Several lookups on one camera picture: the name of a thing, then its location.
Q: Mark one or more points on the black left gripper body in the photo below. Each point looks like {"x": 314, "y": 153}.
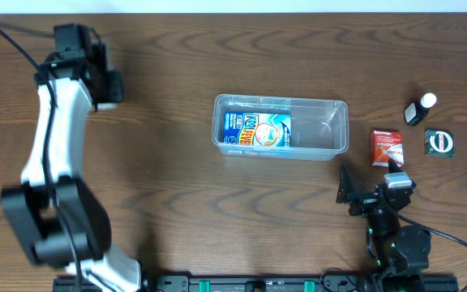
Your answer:
{"x": 103, "y": 84}

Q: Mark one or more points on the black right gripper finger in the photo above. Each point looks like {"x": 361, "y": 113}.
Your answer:
{"x": 393, "y": 167}
{"x": 346, "y": 187}

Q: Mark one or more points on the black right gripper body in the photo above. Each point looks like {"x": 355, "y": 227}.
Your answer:
{"x": 365, "y": 203}

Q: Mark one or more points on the red Panadol box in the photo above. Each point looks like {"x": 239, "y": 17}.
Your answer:
{"x": 386, "y": 145}

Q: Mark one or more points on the dark green medicine box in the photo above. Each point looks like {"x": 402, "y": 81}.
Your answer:
{"x": 439, "y": 143}

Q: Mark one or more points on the dark syrup bottle white cap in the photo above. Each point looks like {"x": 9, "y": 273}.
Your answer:
{"x": 418, "y": 110}

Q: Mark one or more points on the blue Kool Fever box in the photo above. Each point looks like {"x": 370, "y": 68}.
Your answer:
{"x": 257, "y": 129}

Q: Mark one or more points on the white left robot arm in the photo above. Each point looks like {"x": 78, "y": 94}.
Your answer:
{"x": 53, "y": 213}

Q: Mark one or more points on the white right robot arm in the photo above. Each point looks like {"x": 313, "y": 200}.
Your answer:
{"x": 401, "y": 252}

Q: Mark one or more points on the clear plastic container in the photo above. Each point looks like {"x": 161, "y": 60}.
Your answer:
{"x": 320, "y": 128}

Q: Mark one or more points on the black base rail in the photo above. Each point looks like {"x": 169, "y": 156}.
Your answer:
{"x": 329, "y": 282}

